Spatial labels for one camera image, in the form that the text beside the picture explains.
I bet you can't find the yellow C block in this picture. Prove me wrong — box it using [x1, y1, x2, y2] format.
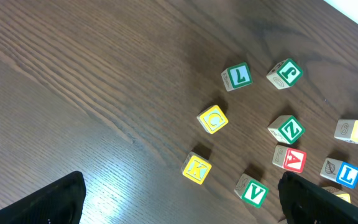
[196, 105, 229, 134]

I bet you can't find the red A block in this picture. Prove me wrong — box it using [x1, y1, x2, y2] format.
[272, 145, 307, 173]

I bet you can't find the green L block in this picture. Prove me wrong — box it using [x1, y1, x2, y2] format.
[221, 62, 253, 91]

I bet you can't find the green Z block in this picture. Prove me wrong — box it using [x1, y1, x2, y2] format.
[267, 115, 305, 145]

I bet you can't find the yellow K block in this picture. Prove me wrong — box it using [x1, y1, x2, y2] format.
[181, 151, 212, 185]

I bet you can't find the yellow S block top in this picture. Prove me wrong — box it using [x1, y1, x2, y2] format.
[334, 119, 358, 144]

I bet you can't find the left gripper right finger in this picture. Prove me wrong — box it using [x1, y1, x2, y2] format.
[278, 171, 358, 224]

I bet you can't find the green J block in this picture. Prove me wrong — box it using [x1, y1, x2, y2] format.
[266, 58, 303, 90]

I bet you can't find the yellow O block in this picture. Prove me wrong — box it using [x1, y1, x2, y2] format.
[323, 186, 351, 203]

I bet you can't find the blue L block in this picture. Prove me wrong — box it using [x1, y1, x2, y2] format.
[320, 157, 358, 189]

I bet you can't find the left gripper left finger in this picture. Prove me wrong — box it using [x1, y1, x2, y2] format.
[0, 171, 86, 224]

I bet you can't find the green V block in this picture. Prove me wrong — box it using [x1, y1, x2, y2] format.
[234, 174, 269, 208]

